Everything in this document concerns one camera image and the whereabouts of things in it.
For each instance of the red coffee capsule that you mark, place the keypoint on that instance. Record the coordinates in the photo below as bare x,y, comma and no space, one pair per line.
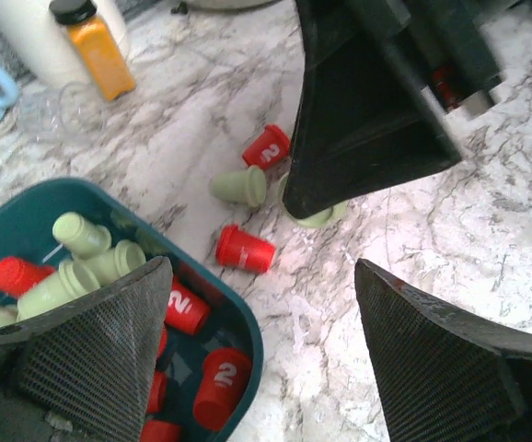
225,376
18,276
237,248
268,149
186,312

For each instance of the teal storage basket tray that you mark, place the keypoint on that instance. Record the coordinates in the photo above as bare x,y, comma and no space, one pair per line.
25,230

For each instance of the white thermos jug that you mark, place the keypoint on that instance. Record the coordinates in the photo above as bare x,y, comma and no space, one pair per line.
41,45

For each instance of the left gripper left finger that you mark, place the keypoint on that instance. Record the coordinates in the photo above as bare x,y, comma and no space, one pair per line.
91,361

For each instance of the green coffee capsule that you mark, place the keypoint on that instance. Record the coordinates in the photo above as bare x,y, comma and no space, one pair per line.
247,186
321,219
82,238

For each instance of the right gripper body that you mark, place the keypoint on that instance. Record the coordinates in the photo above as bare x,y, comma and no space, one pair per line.
446,44

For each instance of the orange spice bottle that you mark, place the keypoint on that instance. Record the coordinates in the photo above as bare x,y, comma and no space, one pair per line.
95,46

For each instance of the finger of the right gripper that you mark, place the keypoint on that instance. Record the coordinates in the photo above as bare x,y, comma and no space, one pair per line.
363,124

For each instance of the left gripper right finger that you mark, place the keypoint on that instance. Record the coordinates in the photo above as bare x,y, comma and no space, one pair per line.
443,373

